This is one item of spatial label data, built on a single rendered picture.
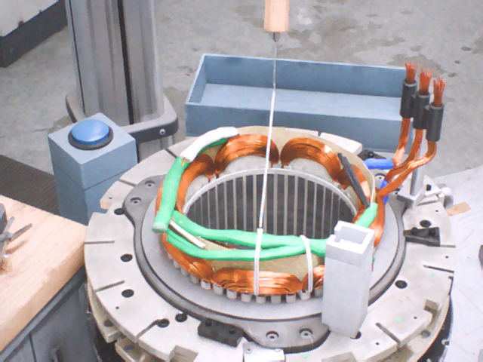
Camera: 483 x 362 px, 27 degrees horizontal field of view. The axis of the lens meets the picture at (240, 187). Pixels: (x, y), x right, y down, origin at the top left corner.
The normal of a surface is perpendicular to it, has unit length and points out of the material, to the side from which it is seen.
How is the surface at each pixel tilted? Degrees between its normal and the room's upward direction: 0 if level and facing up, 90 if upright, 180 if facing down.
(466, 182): 0
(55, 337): 90
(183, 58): 0
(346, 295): 90
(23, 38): 90
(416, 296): 0
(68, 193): 90
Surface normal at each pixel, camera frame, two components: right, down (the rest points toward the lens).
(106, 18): 0.38, 0.58
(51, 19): 0.86, 0.31
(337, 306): -0.43, 0.57
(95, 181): 0.63, 0.48
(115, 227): -0.01, -0.78
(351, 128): -0.15, 0.62
